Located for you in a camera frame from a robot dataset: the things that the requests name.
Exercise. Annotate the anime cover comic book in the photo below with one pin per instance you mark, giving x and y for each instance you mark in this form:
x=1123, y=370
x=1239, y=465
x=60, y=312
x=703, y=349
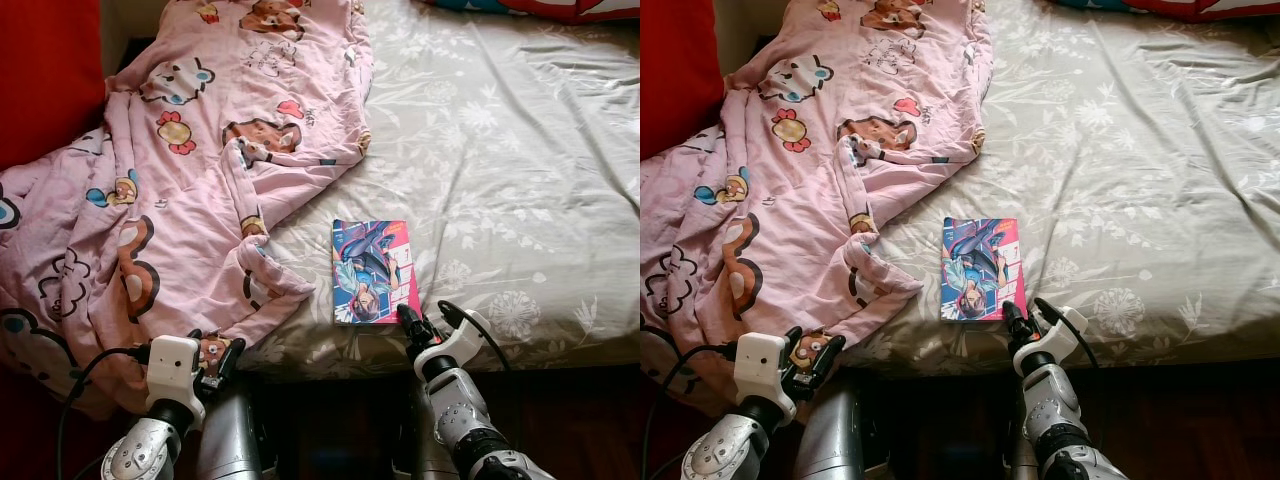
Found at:
x=370, y=270
x=980, y=270

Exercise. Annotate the silver robot right leg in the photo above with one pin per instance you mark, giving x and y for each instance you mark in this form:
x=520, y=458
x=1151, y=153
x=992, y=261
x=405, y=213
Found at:
x=425, y=450
x=1020, y=450

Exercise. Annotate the pink cartoon print blanket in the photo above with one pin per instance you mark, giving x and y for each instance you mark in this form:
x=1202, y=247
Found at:
x=180, y=180
x=800, y=180

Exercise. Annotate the bed with beige floral sheet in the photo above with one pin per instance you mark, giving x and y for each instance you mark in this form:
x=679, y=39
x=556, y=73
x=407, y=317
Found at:
x=1130, y=180
x=500, y=180

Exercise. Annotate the large red cushion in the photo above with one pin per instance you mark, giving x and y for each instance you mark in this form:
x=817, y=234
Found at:
x=680, y=70
x=50, y=80

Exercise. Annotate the red white blue bolster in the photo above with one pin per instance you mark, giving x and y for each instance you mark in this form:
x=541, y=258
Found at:
x=560, y=8
x=1200, y=8

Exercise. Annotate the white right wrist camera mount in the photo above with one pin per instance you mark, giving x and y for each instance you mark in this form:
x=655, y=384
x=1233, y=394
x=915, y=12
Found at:
x=460, y=340
x=1062, y=335

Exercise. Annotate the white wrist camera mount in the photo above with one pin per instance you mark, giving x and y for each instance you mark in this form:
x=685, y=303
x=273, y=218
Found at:
x=460, y=340
x=762, y=365
x=1062, y=335
x=172, y=368

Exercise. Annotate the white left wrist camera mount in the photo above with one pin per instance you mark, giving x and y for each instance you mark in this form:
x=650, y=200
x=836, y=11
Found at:
x=172, y=368
x=762, y=365

